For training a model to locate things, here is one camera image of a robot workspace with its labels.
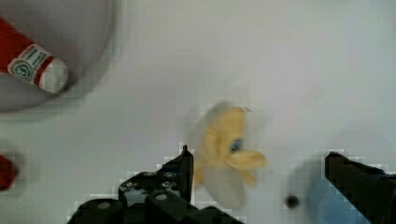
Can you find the grey round plate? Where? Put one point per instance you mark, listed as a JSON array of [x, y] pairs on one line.
[[75, 31]]

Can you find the red ketchup bottle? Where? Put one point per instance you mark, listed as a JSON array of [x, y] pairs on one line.
[[23, 59]]

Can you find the small red toy fruit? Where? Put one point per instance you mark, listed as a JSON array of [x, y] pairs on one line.
[[8, 173]]

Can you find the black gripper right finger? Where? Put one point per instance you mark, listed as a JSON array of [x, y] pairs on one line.
[[370, 190]]

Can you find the blue bowl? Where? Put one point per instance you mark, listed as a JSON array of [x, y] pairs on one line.
[[325, 204]]

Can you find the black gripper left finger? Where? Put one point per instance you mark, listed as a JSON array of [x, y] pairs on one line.
[[160, 197]]

